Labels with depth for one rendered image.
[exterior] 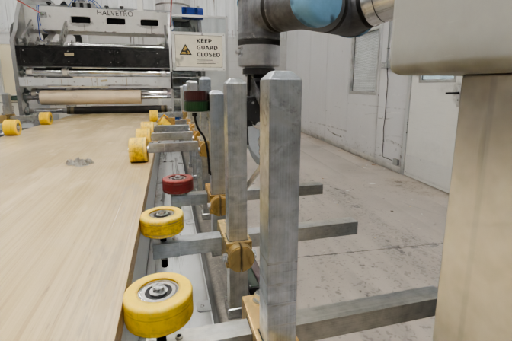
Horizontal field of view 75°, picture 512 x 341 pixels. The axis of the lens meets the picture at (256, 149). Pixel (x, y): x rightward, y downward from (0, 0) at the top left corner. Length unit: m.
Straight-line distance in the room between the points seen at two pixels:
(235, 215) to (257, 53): 0.32
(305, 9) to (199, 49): 2.55
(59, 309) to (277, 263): 0.25
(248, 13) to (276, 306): 0.53
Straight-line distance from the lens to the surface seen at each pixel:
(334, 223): 0.76
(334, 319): 0.52
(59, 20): 3.57
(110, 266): 0.53
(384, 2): 0.69
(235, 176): 0.60
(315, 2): 0.62
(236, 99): 0.58
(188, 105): 0.82
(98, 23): 3.50
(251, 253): 0.63
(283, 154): 0.35
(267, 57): 0.70
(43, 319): 0.46
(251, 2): 0.71
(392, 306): 0.56
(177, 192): 0.88
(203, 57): 3.13
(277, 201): 0.36
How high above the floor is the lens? 1.15
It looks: 11 degrees down
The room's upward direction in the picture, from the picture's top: straight up
